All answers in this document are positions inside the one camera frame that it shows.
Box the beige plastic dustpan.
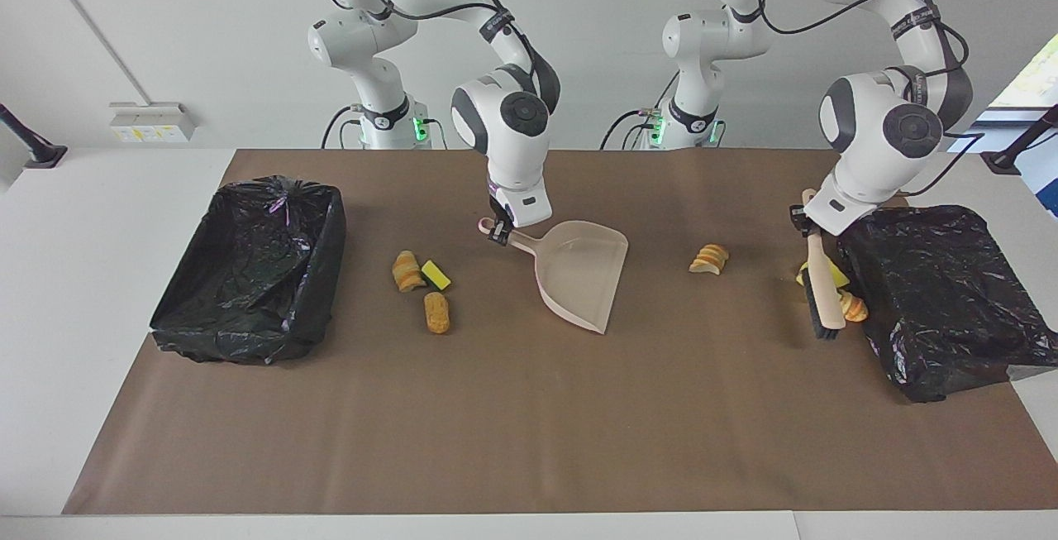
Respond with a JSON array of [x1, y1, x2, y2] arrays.
[[478, 217, 629, 335]]

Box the bright window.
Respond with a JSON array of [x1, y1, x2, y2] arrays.
[[988, 31, 1058, 111]]

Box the bin lined with black bag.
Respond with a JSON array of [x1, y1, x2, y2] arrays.
[[150, 175, 347, 366], [836, 205, 1058, 404]]

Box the beige hand brush black bristles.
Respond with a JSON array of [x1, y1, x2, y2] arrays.
[[800, 189, 847, 341]]

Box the black left arm base cable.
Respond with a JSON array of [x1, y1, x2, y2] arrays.
[[601, 75, 680, 151]]

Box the white wall socket box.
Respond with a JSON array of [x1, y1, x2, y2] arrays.
[[109, 102, 198, 143]]

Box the brown oblong bread toy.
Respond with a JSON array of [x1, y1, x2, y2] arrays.
[[423, 291, 451, 335]]

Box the orange striped croissant toy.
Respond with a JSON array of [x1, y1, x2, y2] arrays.
[[689, 243, 730, 276], [392, 250, 427, 294]]

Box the notched yellow sponge piece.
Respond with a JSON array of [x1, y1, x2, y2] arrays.
[[795, 263, 851, 289]]

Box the black right arm base cable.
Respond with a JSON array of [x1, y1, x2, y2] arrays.
[[321, 104, 449, 150]]

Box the black arm base cable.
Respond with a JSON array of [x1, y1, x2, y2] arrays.
[[321, 104, 449, 150], [601, 75, 680, 151]]

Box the black arm gripper cable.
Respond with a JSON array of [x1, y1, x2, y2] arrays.
[[304, 0, 542, 82], [754, 0, 986, 198]]

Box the black right arm gripper cable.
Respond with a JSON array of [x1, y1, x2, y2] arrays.
[[304, 0, 542, 82]]

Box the black left arm gripper cable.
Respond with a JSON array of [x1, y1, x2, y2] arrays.
[[754, 0, 986, 198]]

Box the brown paper table mat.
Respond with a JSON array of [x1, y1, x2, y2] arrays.
[[62, 149, 1058, 515]]

